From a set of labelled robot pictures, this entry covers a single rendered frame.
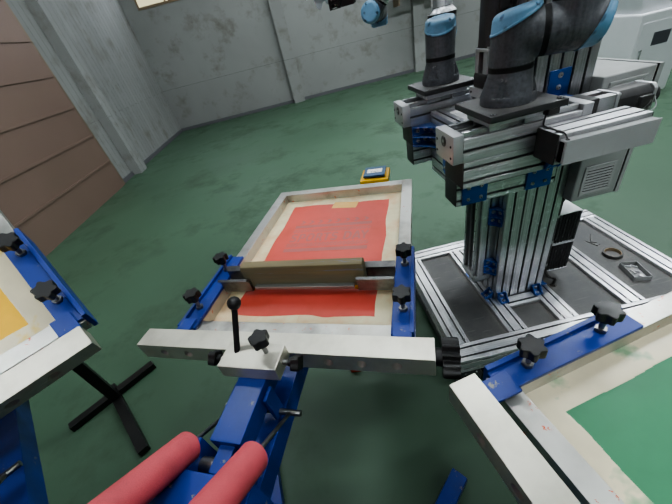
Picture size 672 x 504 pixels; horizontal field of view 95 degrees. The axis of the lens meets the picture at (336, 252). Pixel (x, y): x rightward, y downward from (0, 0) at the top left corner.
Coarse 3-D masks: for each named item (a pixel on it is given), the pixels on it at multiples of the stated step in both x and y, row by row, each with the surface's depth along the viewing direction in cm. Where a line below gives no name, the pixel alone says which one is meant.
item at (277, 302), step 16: (304, 208) 132; (320, 208) 129; (336, 208) 126; (288, 224) 123; (288, 240) 114; (272, 256) 107; (288, 256) 105; (304, 256) 103; (320, 256) 102; (256, 304) 89; (272, 304) 88; (288, 304) 86
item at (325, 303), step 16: (352, 208) 123; (368, 208) 120; (384, 208) 118; (384, 224) 109; (368, 240) 103; (384, 240) 101; (336, 256) 100; (352, 256) 98; (368, 256) 96; (304, 304) 85; (320, 304) 84; (336, 304) 83; (352, 304) 81; (368, 304) 80
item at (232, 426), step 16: (240, 384) 59; (256, 384) 58; (272, 384) 61; (240, 400) 56; (256, 400) 56; (224, 416) 55; (240, 416) 54; (256, 416) 55; (224, 432) 52; (240, 432) 52; (256, 432) 55
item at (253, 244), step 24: (288, 192) 140; (312, 192) 135; (336, 192) 132; (360, 192) 129; (384, 192) 127; (408, 192) 117; (408, 216) 103; (264, 240) 117; (408, 240) 93; (240, 264) 101; (216, 312) 89
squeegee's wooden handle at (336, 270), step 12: (252, 264) 87; (264, 264) 86; (276, 264) 85; (288, 264) 84; (300, 264) 83; (312, 264) 82; (324, 264) 81; (336, 264) 80; (348, 264) 79; (360, 264) 78; (252, 276) 89; (264, 276) 88; (276, 276) 87; (288, 276) 86; (300, 276) 85; (312, 276) 84; (324, 276) 83; (336, 276) 82; (348, 276) 81; (360, 276) 80
